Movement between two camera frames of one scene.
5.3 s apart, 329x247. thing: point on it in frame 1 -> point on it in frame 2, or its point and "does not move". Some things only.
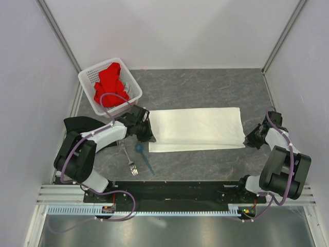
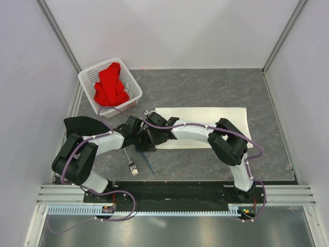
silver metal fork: x=132 y=166 does not move
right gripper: x=250 y=140 -> x=156 y=141
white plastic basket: x=89 y=77 does not move
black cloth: x=83 y=124 does not move
